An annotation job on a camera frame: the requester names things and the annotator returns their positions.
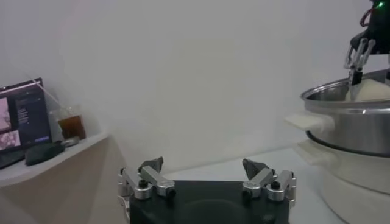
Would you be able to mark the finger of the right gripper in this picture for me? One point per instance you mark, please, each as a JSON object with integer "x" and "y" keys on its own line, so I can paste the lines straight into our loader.
{"x": 388, "y": 74}
{"x": 356, "y": 76}

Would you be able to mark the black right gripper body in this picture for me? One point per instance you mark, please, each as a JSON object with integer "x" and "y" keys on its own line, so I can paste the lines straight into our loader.
{"x": 381, "y": 27}

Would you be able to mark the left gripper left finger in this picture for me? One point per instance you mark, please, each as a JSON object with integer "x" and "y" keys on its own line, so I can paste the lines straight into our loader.
{"x": 155, "y": 182}

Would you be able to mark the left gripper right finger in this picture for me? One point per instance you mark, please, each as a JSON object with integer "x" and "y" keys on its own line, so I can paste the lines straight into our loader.
{"x": 262, "y": 182}

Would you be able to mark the white steamed baozi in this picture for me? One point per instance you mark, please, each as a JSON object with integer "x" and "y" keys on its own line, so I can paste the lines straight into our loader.
{"x": 371, "y": 91}

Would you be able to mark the perforated steel steamer basket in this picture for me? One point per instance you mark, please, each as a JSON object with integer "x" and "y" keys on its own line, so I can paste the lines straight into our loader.
{"x": 350, "y": 131}

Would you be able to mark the white side table with cup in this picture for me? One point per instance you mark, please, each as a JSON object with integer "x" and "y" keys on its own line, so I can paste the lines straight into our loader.
{"x": 88, "y": 144}

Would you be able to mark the cream electric cooking pot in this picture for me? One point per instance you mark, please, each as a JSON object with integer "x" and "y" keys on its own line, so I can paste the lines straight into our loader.
{"x": 350, "y": 182}

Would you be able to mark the black computer mouse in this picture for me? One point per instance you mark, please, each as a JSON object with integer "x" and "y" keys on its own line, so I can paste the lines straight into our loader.
{"x": 42, "y": 153}

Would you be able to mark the clear drinking straw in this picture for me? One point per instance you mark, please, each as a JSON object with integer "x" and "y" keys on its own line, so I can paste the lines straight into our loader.
{"x": 45, "y": 92}

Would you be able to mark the dark laptop with lit screen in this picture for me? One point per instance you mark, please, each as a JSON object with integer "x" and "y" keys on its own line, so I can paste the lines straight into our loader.
{"x": 27, "y": 118}

